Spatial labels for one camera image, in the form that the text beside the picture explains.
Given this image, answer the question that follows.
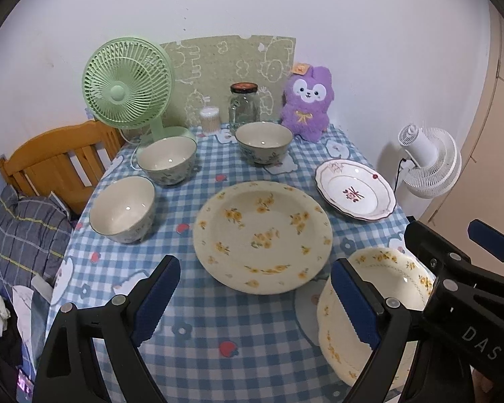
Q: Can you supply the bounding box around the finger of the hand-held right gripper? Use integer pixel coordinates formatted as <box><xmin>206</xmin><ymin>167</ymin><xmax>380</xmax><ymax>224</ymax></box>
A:
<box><xmin>404</xmin><ymin>219</ymin><xmax>504</xmax><ymax>303</ymax></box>
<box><xmin>467</xmin><ymin>219</ymin><xmax>504</xmax><ymax>282</ymax></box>

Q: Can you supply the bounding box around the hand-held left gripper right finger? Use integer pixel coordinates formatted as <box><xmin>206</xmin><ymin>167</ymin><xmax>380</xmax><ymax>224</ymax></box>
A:
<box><xmin>330</xmin><ymin>257</ymin><xmax>474</xmax><ymax>403</ymax></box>

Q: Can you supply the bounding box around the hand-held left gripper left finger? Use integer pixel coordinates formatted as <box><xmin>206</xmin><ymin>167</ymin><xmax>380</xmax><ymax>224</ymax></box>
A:
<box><xmin>34</xmin><ymin>255</ymin><xmax>181</xmax><ymax>403</ymax></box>

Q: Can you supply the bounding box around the small yellow floral deep plate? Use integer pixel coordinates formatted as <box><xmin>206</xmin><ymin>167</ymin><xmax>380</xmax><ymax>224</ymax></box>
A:
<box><xmin>316</xmin><ymin>247</ymin><xmax>437</xmax><ymax>388</ymax></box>

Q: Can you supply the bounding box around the white red floral plate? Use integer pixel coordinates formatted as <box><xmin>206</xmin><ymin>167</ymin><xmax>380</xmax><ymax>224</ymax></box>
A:
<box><xmin>315</xmin><ymin>159</ymin><xmax>397</xmax><ymax>222</ymax></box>

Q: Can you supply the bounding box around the cream floral ceramic bowl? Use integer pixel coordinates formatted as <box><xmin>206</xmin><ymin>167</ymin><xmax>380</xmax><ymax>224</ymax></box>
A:
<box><xmin>89</xmin><ymin>176</ymin><xmax>157</xmax><ymax>244</ymax></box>
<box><xmin>135</xmin><ymin>136</ymin><xmax>198</xmax><ymax>186</ymax></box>
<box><xmin>234</xmin><ymin>121</ymin><xmax>295</xmax><ymax>166</ymax></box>

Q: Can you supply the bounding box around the large yellow floral plate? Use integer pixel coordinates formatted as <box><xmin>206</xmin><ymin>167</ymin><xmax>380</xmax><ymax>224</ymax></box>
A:
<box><xmin>192</xmin><ymin>180</ymin><xmax>333</xmax><ymax>295</ymax></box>

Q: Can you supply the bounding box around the blue checked tablecloth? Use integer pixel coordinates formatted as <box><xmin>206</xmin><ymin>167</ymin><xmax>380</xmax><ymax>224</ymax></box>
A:
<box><xmin>42</xmin><ymin>123</ymin><xmax>408</xmax><ymax>403</ymax></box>

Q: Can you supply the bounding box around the white fan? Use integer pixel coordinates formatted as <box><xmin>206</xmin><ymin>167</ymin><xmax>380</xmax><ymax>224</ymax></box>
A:
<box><xmin>397</xmin><ymin>124</ymin><xmax>463</xmax><ymax>199</ymax></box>

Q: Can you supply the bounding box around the grey plaid pillow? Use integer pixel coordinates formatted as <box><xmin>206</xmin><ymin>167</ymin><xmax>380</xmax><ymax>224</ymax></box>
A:
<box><xmin>0</xmin><ymin>185</ymin><xmax>74</xmax><ymax>288</ymax></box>

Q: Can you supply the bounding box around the smartphone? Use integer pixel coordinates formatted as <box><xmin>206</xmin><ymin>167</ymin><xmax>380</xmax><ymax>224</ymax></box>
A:
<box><xmin>17</xmin><ymin>367</ymin><xmax>34</xmax><ymax>395</ymax></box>

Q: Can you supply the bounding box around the dark clothing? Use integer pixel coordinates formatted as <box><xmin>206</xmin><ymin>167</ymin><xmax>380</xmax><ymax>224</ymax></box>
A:
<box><xmin>0</xmin><ymin>323</ymin><xmax>24</xmax><ymax>370</ymax></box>

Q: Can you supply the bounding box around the wooden chair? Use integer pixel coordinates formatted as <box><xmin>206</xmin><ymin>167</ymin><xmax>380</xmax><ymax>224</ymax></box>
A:
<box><xmin>0</xmin><ymin>118</ymin><xmax>127</xmax><ymax>215</ymax></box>

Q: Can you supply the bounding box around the purple plush toy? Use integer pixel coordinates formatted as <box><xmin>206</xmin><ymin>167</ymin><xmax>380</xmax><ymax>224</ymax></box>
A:
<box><xmin>281</xmin><ymin>63</ymin><xmax>334</xmax><ymax>142</ymax></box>

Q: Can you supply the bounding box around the cotton swab box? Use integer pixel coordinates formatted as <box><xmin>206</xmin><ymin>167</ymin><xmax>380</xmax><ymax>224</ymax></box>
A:
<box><xmin>199</xmin><ymin>106</ymin><xmax>221</xmax><ymax>136</ymax></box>

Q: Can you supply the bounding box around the glass jar with dark lid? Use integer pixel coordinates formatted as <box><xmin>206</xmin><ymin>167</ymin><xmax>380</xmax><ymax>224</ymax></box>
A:
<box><xmin>229</xmin><ymin>83</ymin><xmax>261</xmax><ymax>126</ymax></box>

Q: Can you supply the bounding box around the green desk fan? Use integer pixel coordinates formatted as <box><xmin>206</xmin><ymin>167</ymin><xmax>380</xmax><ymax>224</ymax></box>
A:
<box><xmin>82</xmin><ymin>37</ymin><xmax>198</xmax><ymax>147</ymax></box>

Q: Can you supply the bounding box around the black fan cable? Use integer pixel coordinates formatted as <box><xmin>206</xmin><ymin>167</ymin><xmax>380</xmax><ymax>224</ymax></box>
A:
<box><xmin>392</xmin><ymin>157</ymin><xmax>406</xmax><ymax>189</ymax></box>

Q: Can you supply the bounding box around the white fan cable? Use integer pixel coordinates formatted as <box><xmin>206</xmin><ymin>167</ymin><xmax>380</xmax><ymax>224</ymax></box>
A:
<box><xmin>128</xmin><ymin>128</ymin><xmax>152</xmax><ymax>169</ymax></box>

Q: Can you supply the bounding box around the green printed wall paper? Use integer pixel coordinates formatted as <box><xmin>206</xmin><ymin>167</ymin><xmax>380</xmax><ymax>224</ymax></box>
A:
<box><xmin>159</xmin><ymin>34</ymin><xmax>298</xmax><ymax>129</ymax></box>

